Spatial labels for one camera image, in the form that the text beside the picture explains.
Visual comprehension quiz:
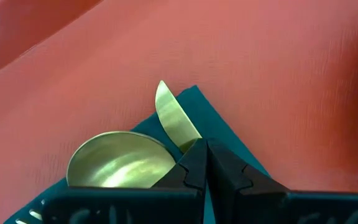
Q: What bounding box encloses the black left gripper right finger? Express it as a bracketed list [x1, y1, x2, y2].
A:
[208, 139, 358, 224]

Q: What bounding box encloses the dark green cloth napkin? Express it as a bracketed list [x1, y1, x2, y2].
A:
[3, 85, 272, 224]

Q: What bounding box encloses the gold spoon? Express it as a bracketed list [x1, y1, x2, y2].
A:
[65, 130, 177, 189]

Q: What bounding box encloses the red plastic tray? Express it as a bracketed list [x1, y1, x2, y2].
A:
[0, 0, 358, 224]

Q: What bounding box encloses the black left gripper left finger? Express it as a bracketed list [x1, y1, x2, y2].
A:
[42, 138, 209, 224]

